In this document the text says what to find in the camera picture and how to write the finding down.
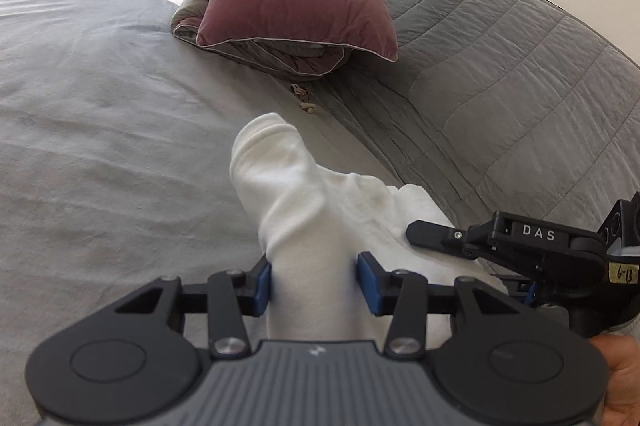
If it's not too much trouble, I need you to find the grey bed sheet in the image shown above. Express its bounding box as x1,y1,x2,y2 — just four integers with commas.
0,0,416,426

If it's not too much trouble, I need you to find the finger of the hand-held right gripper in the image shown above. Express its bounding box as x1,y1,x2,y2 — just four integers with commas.
500,274,546,307
406,219,471,253

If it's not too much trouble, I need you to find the white long-sleeve shirt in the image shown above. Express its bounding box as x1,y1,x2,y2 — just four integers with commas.
229,112,508,342

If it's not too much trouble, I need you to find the grey quilted headboard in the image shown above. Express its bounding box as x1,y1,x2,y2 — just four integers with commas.
320,0,640,267

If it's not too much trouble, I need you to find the person's right hand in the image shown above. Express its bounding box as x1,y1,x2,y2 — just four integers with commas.
590,331,640,426

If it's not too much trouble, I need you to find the folded grey quilt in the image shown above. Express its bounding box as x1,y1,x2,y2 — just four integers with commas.
171,0,351,81

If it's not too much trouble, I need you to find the small beaded trinket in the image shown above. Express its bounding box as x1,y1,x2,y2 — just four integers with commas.
290,82,318,116

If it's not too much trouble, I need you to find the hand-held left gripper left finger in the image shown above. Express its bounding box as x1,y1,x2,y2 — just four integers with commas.
115,255,273,360

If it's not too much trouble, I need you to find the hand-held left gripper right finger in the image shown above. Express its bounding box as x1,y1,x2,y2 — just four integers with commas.
357,251,526,360

